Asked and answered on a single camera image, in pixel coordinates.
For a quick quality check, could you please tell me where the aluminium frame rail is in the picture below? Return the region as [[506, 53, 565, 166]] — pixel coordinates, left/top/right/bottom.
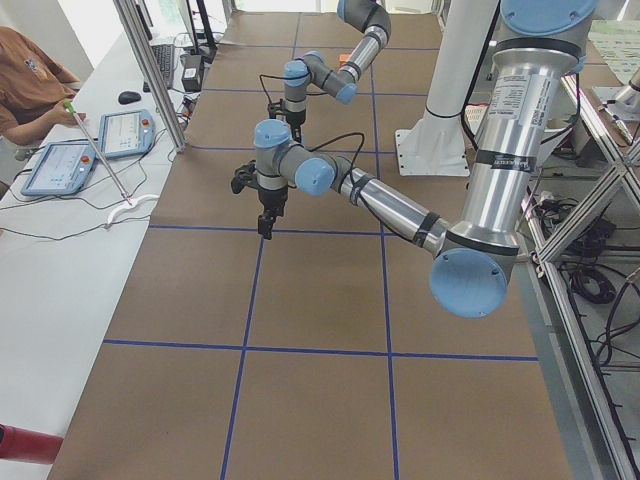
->
[[521, 62, 639, 479]]

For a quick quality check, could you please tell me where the person in brown shirt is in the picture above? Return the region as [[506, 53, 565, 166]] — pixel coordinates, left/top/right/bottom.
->
[[1, 26, 80, 146]]

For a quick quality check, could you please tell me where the blue teach pendant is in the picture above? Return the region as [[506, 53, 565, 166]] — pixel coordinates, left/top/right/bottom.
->
[[21, 142, 96, 197], [98, 109, 155, 159]]

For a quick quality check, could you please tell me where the blue teach pendant near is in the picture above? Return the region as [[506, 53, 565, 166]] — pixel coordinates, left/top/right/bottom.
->
[[21, 142, 96, 197]]

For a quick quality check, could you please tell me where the blue teach pendant far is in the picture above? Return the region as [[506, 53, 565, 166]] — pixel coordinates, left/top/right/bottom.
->
[[98, 109, 155, 159]]

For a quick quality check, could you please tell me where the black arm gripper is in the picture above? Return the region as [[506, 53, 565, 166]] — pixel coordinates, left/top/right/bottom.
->
[[284, 110, 305, 143]]

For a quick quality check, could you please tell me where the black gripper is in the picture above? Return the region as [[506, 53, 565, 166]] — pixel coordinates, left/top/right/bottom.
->
[[257, 187, 288, 240]]

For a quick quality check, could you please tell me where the black keyboard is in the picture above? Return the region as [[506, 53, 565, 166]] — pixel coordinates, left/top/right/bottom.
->
[[150, 44, 175, 89]]

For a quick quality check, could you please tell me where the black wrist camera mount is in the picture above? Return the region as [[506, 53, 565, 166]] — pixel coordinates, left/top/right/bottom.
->
[[230, 160, 258, 194]]

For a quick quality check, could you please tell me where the red cylinder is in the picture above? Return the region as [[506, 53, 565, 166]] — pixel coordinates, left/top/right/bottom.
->
[[0, 425, 63, 465]]

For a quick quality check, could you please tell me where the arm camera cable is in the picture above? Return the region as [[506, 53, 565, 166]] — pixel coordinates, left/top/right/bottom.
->
[[258, 73, 326, 104]]

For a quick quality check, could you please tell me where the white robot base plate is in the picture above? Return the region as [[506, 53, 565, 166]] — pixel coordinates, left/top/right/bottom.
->
[[395, 0, 499, 177]]

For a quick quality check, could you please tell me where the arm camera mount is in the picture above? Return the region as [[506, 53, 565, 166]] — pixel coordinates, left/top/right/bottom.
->
[[267, 100, 285, 119]]

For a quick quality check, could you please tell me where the white reacher stick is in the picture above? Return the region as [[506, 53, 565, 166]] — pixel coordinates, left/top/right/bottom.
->
[[62, 100, 160, 229]]

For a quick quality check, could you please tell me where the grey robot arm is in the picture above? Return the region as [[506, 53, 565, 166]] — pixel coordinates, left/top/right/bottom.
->
[[253, 1, 391, 240], [249, 1, 596, 318]]

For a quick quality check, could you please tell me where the black power adapter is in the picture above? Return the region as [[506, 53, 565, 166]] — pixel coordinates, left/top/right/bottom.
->
[[181, 55, 204, 92]]

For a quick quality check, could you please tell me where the black camera cable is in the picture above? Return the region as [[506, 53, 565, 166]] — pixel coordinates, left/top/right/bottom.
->
[[304, 131, 366, 201]]

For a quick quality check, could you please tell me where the black computer mouse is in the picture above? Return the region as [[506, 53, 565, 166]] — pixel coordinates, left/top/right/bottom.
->
[[117, 91, 141, 105]]

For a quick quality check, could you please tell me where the aluminium frame post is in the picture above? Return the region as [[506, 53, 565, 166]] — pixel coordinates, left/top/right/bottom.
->
[[113, 0, 186, 153]]

